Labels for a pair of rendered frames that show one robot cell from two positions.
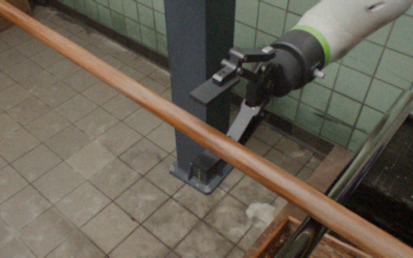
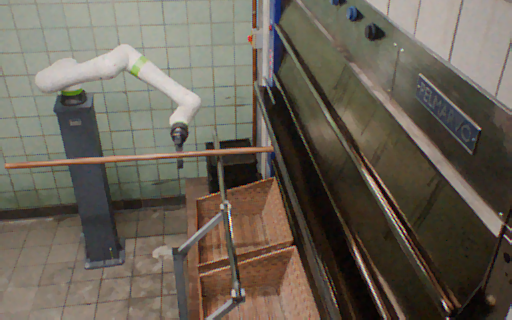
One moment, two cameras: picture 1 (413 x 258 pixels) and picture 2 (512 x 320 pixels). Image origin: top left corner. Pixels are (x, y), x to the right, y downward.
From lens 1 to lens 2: 198 cm
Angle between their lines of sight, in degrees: 40
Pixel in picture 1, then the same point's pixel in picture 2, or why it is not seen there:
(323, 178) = (191, 191)
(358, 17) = (191, 112)
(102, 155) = (25, 292)
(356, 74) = (166, 148)
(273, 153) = (141, 222)
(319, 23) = (179, 118)
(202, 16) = (94, 146)
